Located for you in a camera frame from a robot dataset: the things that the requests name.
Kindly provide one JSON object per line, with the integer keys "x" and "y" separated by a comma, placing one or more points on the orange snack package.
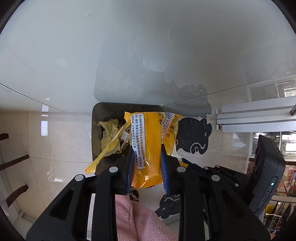
{"x": 148, "y": 131}

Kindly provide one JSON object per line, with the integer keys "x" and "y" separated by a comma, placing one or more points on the pink fleece trouser leg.
{"x": 136, "y": 222}

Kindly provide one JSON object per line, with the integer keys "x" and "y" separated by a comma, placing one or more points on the yellow paper bag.
{"x": 113, "y": 138}

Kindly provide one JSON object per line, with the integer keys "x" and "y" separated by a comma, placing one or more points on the dark grey trash bin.
{"x": 104, "y": 111}

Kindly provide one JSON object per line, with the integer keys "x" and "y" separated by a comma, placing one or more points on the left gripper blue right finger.
{"x": 164, "y": 169}

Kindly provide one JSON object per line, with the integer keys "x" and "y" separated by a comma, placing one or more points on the white sliding door rail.
{"x": 271, "y": 115}

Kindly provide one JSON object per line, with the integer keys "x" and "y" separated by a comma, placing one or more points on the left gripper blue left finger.
{"x": 130, "y": 161}

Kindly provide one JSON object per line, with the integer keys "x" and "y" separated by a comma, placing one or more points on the slipper with red bow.
{"x": 134, "y": 195}

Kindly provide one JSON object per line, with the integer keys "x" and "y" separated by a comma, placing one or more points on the black cat floor mat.
{"x": 192, "y": 139}

